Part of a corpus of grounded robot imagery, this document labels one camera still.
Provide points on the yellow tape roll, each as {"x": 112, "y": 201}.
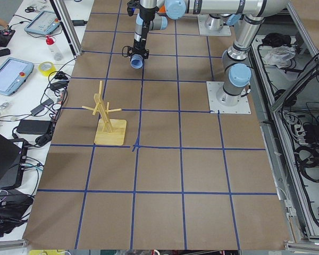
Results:
{"x": 46, "y": 68}

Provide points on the teach pendant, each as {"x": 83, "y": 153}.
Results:
{"x": 45, "y": 23}
{"x": 13, "y": 73}

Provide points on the orange can container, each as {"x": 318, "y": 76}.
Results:
{"x": 162, "y": 9}

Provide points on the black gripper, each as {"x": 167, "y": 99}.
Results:
{"x": 139, "y": 43}

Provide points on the aluminium frame post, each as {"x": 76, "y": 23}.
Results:
{"x": 63, "y": 16}

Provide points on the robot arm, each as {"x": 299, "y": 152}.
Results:
{"x": 254, "y": 14}
{"x": 183, "y": 38}

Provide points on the far teach pendant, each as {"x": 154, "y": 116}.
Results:
{"x": 45, "y": 23}

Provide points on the crumpled white cloth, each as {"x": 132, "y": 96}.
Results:
{"x": 279, "y": 56}

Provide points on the wooden cup rack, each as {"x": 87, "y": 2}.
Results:
{"x": 109, "y": 131}

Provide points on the brown paper table cover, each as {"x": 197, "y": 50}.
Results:
{"x": 185, "y": 178}

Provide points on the large black power brick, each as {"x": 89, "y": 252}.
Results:
{"x": 35, "y": 127}

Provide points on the red cap squeeze bottle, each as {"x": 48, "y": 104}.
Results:
{"x": 51, "y": 44}

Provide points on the black laptop computer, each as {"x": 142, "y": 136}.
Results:
{"x": 13, "y": 154}

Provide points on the near teach pendant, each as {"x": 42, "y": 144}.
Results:
{"x": 13, "y": 73}

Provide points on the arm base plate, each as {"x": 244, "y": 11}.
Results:
{"x": 210, "y": 26}
{"x": 222, "y": 103}

